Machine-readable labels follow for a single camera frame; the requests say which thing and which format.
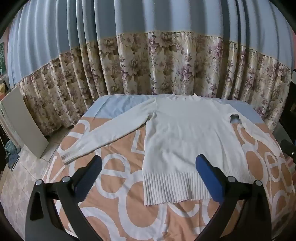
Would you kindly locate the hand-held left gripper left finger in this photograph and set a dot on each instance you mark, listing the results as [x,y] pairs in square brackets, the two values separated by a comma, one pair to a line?
[84,185]

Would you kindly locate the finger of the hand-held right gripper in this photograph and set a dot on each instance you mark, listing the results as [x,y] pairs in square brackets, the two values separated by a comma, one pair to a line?
[288,148]

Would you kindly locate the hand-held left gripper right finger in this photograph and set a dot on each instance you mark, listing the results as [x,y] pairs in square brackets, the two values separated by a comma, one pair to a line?
[207,176]

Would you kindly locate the white knit sweater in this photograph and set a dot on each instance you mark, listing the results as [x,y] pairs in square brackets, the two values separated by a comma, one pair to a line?
[185,139]

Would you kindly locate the orange and blue printed blanket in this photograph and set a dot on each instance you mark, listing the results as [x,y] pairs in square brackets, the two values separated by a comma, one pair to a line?
[104,205]

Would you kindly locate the blue cloth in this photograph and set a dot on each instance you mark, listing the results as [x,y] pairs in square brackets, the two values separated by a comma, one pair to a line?
[12,154]

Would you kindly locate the white board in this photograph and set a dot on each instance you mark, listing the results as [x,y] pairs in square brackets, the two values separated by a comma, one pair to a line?
[23,122]

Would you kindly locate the yellow toy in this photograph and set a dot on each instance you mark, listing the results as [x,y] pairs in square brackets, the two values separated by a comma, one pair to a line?
[2,87]

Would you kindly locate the blue and floral curtain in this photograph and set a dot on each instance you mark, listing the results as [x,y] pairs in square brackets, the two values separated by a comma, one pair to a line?
[148,58]

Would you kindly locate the green wall poster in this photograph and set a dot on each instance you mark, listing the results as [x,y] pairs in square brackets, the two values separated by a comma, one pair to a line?
[2,58]

